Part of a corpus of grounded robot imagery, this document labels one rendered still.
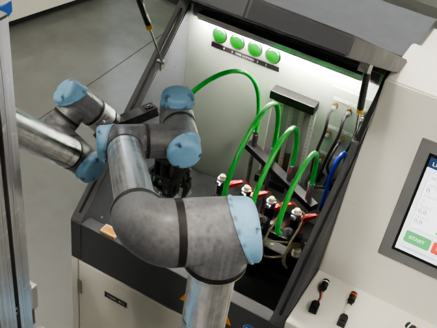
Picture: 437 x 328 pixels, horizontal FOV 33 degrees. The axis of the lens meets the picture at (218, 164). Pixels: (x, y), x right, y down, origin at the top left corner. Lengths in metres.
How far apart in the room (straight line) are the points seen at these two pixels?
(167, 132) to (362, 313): 0.80
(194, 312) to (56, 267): 2.04
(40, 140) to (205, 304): 0.55
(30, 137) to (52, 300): 1.70
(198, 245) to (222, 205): 0.08
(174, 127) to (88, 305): 1.03
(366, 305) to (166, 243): 0.99
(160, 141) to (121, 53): 3.21
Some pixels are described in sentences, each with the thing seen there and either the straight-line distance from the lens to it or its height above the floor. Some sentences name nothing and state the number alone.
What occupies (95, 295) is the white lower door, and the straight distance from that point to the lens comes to 2.40.
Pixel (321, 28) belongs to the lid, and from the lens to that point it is 1.28.
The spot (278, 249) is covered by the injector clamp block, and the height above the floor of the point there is 0.98.
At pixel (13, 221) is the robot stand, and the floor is 1.68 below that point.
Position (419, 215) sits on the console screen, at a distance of 1.97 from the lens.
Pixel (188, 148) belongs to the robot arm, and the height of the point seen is 1.54.
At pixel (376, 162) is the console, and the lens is 1.95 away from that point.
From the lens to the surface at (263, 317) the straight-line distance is 2.02.
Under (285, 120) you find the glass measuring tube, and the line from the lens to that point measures 2.26.
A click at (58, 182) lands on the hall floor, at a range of 3.78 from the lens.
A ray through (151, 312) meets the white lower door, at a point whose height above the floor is 0.73.
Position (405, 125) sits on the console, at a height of 1.46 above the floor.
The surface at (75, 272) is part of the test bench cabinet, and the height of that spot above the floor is 0.72.
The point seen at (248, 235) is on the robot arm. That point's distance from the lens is 1.21.
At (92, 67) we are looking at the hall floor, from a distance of 4.61.
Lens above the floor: 2.51
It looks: 40 degrees down
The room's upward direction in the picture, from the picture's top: 8 degrees clockwise
